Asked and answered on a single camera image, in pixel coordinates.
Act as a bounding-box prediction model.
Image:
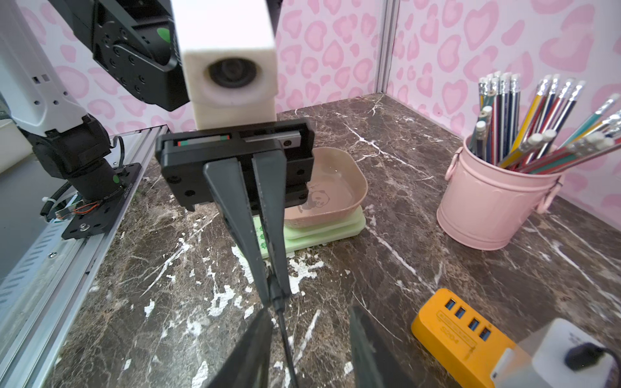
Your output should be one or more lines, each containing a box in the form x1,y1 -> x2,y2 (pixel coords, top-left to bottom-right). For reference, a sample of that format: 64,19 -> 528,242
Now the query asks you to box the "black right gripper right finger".
349,306 -> 417,388

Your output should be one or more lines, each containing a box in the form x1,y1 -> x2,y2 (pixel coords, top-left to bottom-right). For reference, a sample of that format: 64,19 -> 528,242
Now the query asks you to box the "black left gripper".
154,118 -> 316,307

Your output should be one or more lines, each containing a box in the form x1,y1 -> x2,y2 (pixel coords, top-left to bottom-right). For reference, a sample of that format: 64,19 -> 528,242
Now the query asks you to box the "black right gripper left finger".
205,308 -> 273,388

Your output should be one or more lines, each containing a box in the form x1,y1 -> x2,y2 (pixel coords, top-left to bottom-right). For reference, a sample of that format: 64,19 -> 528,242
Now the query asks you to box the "green electronic kitchen scale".
283,206 -> 366,255

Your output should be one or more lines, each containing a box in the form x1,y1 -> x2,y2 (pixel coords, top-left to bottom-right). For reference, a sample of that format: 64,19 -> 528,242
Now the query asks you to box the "white usb charger adapter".
490,318 -> 620,387

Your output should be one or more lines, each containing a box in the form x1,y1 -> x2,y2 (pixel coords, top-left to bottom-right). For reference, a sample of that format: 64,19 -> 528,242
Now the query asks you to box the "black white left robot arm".
1,1 -> 315,311

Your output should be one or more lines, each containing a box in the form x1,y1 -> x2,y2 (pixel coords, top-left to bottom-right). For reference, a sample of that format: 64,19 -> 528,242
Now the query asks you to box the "pink panda scale bowl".
285,147 -> 368,229

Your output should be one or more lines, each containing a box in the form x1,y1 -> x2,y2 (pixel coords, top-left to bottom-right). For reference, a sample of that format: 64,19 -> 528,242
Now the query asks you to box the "orange power strip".
411,288 -> 515,387

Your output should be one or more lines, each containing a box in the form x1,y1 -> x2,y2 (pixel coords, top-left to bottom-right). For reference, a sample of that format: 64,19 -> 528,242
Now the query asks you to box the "pink metal pencil bucket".
437,137 -> 564,251

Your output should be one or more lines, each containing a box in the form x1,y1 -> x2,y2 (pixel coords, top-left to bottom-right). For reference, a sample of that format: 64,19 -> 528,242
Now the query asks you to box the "bundle of coloured pencils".
467,72 -> 620,175

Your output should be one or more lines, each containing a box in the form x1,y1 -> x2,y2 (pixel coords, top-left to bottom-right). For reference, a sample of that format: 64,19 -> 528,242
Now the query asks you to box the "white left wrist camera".
171,1 -> 278,129

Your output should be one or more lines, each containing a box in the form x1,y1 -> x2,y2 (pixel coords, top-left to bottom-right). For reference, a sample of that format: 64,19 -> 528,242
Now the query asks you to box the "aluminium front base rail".
1,125 -> 168,387

